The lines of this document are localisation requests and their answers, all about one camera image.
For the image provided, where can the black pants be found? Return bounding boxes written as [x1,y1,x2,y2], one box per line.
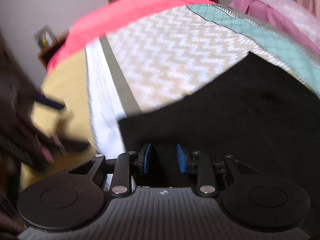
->
[118,52,320,193]

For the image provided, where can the zigzag patterned bedsheet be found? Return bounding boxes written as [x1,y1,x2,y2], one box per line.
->
[33,4,319,159]

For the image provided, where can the bright pink blanket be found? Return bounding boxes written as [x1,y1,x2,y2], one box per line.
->
[47,0,212,73]

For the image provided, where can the wooden side shelf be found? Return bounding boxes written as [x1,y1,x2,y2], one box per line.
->
[38,31,68,69]

